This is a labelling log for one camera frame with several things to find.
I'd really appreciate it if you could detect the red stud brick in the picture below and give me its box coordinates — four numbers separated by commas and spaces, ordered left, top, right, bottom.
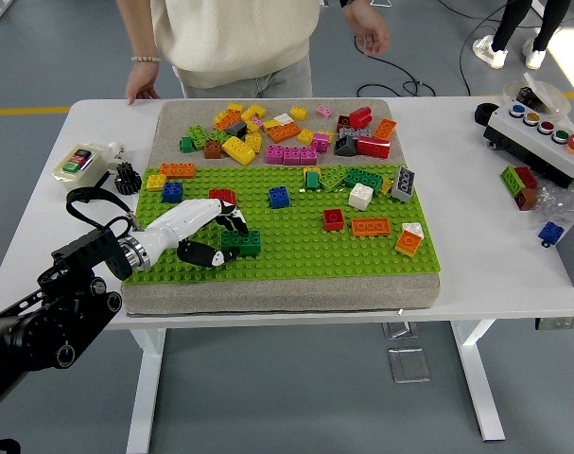
348, 107, 374, 130
513, 166, 539, 190

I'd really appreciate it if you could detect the white round lidded container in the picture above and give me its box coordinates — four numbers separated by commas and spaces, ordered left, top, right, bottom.
502, 72, 572, 117

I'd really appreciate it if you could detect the small white plastic part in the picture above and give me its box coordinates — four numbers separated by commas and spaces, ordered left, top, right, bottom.
105, 140, 127, 166

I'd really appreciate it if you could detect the white button control box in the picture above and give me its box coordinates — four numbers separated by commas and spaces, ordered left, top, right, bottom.
483, 101, 574, 189

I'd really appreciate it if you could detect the grey three-ring brick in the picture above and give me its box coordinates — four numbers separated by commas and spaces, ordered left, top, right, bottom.
391, 166, 416, 203

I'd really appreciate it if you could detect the pink long brick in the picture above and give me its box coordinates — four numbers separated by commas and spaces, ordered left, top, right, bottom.
265, 144, 319, 166

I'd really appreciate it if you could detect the grey flat stud brick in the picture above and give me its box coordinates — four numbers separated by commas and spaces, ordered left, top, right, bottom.
339, 125, 374, 140

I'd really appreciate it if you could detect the red curved-top brick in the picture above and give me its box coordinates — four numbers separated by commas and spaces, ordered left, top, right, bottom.
208, 187, 238, 205

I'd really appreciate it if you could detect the white four-stud brick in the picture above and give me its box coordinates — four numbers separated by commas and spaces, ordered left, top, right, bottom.
348, 182, 375, 212

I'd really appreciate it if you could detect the person's left hand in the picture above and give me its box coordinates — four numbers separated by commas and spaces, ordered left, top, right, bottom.
342, 3, 391, 57

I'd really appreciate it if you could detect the grey foam mat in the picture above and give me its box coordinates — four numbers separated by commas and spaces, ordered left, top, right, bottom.
119, 97, 443, 317

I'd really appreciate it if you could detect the dark green eight-stud brick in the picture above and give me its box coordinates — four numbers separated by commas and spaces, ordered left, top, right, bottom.
219, 230, 263, 259
342, 167, 385, 194

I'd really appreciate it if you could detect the cream switch box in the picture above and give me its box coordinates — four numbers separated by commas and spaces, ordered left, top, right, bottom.
52, 143, 112, 195

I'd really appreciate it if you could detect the brown ring brick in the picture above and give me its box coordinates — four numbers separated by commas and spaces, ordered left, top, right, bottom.
513, 187, 538, 212

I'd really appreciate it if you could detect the clear plastic bag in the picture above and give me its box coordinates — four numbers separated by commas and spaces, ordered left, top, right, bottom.
531, 182, 574, 226

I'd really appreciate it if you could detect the lime green stud brick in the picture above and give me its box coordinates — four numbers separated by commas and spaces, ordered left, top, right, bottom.
186, 124, 210, 151

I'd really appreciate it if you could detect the black ring roll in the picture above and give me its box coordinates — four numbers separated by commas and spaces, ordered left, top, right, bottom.
474, 101, 501, 128

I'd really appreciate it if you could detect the orange three-ring long brick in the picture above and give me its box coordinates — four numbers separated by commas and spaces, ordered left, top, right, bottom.
350, 217, 392, 238

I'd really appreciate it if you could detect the orange stud brick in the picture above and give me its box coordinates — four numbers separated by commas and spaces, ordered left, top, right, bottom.
213, 110, 243, 132
372, 117, 398, 142

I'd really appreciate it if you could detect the person's right hand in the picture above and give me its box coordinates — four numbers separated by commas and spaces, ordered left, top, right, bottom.
125, 60, 163, 106

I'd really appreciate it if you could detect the black floor cable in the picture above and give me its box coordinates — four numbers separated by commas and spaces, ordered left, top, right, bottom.
352, 32, 427, 98
459, 0, 524, 98

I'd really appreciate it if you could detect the orange brick with yellow base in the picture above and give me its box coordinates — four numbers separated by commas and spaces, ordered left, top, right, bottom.
393, 230, 424, 259

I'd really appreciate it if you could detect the lime green flat brick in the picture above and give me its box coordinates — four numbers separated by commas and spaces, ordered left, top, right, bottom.
318, 165, 352, 192

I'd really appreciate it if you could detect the person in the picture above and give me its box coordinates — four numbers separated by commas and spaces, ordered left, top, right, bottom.
472, 0, 571, 71
114, 0, 391, 106

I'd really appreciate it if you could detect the large yellow rounded brick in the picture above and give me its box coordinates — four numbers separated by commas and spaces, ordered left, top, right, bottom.
220, 135, 258, 166

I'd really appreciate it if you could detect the white table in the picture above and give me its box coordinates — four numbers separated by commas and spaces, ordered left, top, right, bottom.
0, 96, 574, 444

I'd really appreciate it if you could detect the large red brick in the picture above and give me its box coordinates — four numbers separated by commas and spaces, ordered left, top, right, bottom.
356, 135, 392, 160

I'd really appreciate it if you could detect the blue four-stud brick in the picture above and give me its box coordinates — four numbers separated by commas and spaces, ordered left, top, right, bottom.
268, 185, 292, 210
161, 181, 184, 204

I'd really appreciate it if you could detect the green studded baseplate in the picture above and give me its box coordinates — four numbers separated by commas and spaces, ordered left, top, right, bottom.
120, 163, 444, 286

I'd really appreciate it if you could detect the orange eight-stud brick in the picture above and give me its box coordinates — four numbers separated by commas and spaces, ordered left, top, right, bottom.
159, 162, 197, 180
266, 121, 303, 145

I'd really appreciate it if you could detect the black gear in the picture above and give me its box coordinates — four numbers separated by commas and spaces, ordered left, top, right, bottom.
112, 161, 142, 195

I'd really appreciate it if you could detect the blue brick keyring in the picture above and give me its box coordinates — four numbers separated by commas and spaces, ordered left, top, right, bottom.
537, 220, 565, 248

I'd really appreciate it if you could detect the table height control panel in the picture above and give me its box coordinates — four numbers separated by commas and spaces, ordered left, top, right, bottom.
534, 316, 574, 331

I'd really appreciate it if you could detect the red single-ring square brick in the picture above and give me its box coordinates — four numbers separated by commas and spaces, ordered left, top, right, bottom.
322, 207, 345, 233

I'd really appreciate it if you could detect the clear floor socket cover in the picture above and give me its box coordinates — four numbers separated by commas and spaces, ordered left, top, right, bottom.
388, 347, 432, 384
382, 321, 418, 340

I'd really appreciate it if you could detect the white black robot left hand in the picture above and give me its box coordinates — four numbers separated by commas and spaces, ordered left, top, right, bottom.
135, 197, 251, 271

